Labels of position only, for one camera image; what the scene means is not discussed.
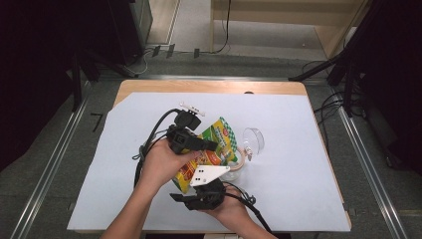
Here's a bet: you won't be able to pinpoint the thin black hanging cable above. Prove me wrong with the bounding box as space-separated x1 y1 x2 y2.
212 0 233 56

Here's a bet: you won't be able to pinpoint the metal cross rail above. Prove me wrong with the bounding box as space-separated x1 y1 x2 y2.
99 74 332 83

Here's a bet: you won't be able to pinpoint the light wooden shelf unit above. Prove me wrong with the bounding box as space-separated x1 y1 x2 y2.
209 0 370 61

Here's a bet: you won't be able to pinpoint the yellow green spout pouch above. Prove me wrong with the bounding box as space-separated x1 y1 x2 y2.
172 117 239 194

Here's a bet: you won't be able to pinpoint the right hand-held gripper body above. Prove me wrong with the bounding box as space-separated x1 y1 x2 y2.
184 164 231 211

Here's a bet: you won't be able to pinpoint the black slanted stand leg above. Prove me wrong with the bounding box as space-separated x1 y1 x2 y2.
288 0 377 83

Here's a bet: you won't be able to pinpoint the right hand-held gripper black cable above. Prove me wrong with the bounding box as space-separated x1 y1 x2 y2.
222 181 274 234

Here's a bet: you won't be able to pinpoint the person's left hand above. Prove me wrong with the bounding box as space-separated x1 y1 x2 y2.
136 137 202 197

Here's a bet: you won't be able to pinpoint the black upright stand post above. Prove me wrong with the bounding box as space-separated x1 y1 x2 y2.
71 54 84 113

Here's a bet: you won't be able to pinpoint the black floor cables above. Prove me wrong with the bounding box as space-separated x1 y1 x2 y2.
302 59 347 148

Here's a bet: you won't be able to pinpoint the clear jar with beige rim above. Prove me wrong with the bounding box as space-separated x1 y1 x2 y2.
218 127 266 182

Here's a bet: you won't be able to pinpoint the white floor cable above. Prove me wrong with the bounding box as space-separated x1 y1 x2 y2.
131 49 149 76

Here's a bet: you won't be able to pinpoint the wooden table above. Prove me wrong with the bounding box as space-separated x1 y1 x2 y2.
74 79 352 234

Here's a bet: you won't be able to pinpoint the metal floor rail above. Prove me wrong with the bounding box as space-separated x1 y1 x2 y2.
331 88 410 239
9 83 94 239

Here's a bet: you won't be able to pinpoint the white table mat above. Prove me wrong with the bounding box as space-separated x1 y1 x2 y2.
67 92 351 232

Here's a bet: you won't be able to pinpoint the black cabinet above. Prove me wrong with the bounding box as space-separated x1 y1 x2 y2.
78 0 154 66

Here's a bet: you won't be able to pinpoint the person's right hand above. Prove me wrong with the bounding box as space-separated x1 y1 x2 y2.
202 185 255 231

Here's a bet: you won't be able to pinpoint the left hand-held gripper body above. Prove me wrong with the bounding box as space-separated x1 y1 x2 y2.
165 102 206 155

